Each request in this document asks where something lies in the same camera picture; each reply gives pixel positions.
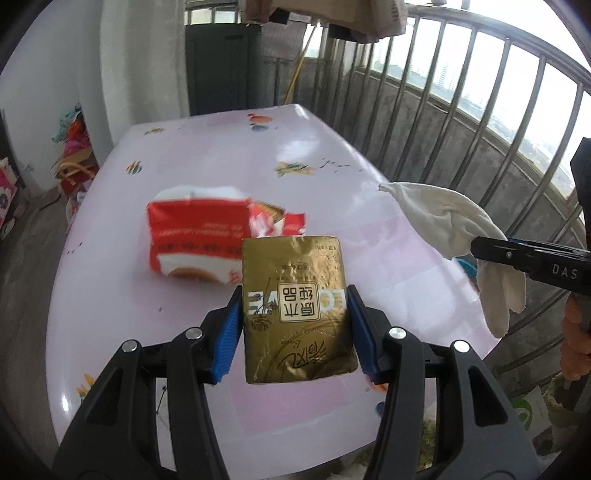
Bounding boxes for white bag with green print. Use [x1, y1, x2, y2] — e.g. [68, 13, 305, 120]
[512, 385, 555, 435]

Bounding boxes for dark cabinet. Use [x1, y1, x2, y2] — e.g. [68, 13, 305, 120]
[185, 23, 278, 116]

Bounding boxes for pile of colourful bags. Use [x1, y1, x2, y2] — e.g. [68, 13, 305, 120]
[50, 104, 100, 232]

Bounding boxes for red and white snack bag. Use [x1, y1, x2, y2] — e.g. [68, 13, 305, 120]
[147, 185, 308, 284]

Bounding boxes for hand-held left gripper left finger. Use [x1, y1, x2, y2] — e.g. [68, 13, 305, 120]
[52, 285, 245, 480]

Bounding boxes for yellow pole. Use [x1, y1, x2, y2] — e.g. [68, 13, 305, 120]
[283, 23, 319, 106]

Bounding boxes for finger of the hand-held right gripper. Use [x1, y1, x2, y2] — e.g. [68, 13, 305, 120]
[471, 235, 591, 294]

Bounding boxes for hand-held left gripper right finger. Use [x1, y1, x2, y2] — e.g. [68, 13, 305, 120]
[346, 284, 542, 480]

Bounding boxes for gold tissue packet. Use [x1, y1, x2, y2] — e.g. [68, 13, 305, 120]
[241, 234, 360, 385]

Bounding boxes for metal balcony railing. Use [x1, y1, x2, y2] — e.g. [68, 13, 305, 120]
[185, 0, 591, 370]

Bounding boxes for hanging clothes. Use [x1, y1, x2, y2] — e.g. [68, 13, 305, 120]
[242, 0, 407, 44]

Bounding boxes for white cloth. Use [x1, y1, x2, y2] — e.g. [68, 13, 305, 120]
[379, 181, 527, 339]

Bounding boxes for red and white printed bag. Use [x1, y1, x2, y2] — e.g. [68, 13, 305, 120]
[0, 157, 26, 241]

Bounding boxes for person's right hand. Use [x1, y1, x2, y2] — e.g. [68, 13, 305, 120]
[561, 293, 591, 384]

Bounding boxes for blue plastic object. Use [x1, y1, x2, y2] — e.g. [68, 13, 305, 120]
[457, 258, 481, 289]

